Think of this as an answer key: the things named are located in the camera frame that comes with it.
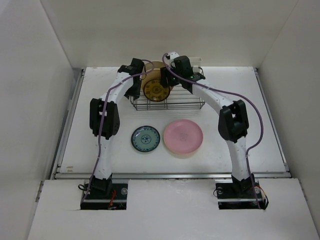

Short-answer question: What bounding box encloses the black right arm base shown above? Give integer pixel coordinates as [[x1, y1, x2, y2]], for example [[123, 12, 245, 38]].
[[212, 180, 269, 210]]

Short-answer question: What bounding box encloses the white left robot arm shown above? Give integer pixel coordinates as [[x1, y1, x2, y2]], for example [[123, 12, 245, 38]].
[[87, 58, 145, 199]]

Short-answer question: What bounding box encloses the small teal patterned plate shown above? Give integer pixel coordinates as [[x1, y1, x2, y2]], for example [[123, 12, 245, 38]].
[[130, 125, 161, 153]]

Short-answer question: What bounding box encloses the yellow plate front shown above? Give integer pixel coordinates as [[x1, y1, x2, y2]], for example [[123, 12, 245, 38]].
[[166, 148, 198, 159]]

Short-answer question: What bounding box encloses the pink plate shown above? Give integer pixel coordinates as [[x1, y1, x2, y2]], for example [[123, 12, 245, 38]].
[[163, 119, 204, 155]]

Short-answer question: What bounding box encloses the brown yellow patterned plate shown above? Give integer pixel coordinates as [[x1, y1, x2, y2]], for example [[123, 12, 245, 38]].
[[143, 79, 173, 102]]

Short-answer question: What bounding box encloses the white cutlery holder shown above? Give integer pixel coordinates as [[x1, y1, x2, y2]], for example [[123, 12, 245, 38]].
[[189, 57, 202, 72]]

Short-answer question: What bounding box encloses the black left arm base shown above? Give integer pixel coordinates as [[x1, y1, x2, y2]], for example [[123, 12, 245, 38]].
[[78, 177, 128, 211]]

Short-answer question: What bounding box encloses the cream plate rear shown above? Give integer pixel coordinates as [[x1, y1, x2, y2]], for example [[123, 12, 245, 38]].
[[145, 60, 164, 71]]

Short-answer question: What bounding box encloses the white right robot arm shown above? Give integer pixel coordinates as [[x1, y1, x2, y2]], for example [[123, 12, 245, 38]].
[[162, 52, 254, 199]]

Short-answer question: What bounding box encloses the black wire dish rack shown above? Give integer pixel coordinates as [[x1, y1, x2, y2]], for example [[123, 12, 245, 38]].
[[129, 85, 205, 111]]

